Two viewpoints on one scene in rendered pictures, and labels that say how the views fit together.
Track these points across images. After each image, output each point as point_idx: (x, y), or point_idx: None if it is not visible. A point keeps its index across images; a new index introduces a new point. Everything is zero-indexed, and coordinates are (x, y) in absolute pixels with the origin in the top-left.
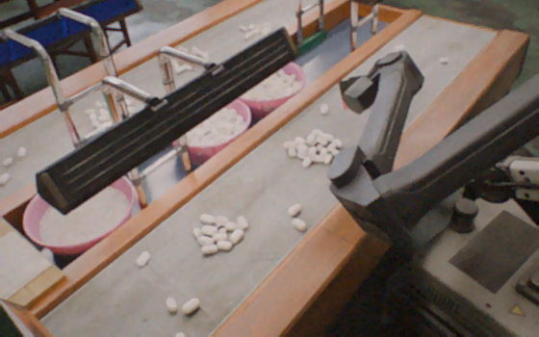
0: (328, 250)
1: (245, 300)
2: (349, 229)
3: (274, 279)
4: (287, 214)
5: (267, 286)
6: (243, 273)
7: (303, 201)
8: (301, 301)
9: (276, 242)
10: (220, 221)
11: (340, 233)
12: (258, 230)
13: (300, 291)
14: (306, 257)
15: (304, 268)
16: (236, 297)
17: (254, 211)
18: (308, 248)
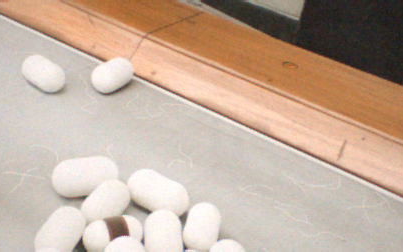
0: (227, 38)
1: None
2: (156, 7)
3: (345, 115)
4: (45, 99)
5: (372, 130)
6: (309, 200)
7: None
8: (394, 87)
9: (168, 128)
10: (77, 226)
11: (168, 18)
12: (113, 158)
13: (364, 85)
14: (254, 65)
15: (290, 72)
16: None
17: (7, 160)
18: (224, 59)
